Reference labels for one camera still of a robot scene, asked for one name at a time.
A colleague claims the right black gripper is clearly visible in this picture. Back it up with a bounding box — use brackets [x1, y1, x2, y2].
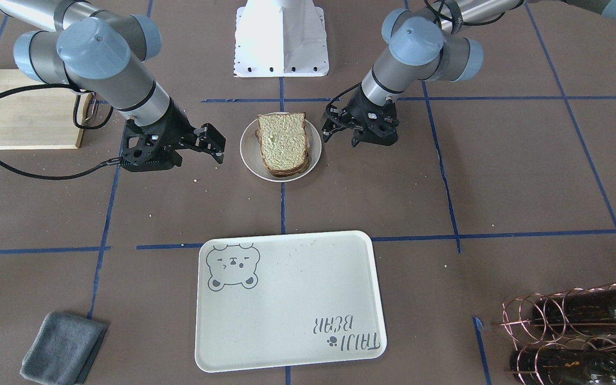
[120, 100, 226, 172]

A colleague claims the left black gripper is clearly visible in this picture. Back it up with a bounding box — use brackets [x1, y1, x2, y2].
[322, 83, 400, 147]

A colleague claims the white plate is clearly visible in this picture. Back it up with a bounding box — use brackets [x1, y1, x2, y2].
[239, 119, 323, 183]

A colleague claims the bread slice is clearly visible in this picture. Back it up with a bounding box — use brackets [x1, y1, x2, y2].
[255, 130, 309, 177]
[255, 112, 310, 177]

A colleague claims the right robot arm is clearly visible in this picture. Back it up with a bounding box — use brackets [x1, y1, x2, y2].
[0, 1, 226, 177]

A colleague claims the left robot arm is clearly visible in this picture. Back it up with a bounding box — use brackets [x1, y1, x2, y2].
[322, 1, 524, 147]

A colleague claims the cream bear tray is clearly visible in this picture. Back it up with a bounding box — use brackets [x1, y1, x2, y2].
[195, 230, 387, 373]

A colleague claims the wooden cutting board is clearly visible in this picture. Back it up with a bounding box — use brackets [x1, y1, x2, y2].
[0, 69, 83, 150]

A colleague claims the grey folded cloth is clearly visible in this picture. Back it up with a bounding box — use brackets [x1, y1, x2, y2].
[20, 312, 108, 384]

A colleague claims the middle green wine bottle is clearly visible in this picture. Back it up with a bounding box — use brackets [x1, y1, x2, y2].
[509, 344, 616, 384]

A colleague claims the green wine bottle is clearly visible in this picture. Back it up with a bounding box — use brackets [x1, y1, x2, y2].
[532, 289, 616, 336]
[509, 344, 616, 384]

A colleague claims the back green wine bottle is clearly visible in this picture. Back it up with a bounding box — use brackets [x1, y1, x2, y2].
[532, 289, 616, 336]

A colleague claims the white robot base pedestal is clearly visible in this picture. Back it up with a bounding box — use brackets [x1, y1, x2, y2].
[233, 1, 330, 78]

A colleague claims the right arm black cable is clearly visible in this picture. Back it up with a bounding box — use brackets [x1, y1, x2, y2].
[0, 83, 127, 181]

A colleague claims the copper wire bottle rack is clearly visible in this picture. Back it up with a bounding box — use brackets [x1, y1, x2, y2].
[500, 283, 616, 384]

